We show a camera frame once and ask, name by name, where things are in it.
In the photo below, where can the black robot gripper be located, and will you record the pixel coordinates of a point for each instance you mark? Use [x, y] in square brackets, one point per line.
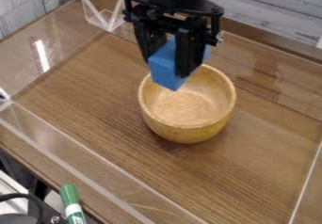
[157, 17]

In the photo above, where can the blue rectangular block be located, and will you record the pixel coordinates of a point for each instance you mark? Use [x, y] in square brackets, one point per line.
[162, 67]

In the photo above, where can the brown wooden bowl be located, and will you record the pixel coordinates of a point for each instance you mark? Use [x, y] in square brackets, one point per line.
[193, 114]

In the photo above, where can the green white marker pen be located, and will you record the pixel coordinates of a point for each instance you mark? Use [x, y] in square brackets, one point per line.
[72, 202]

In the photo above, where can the clear acrylic corner bracket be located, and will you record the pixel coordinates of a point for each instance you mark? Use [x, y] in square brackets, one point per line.
[106, 19]

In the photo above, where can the clear acrylic tray wall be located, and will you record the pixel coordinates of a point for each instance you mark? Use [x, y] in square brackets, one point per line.
[113, 195]

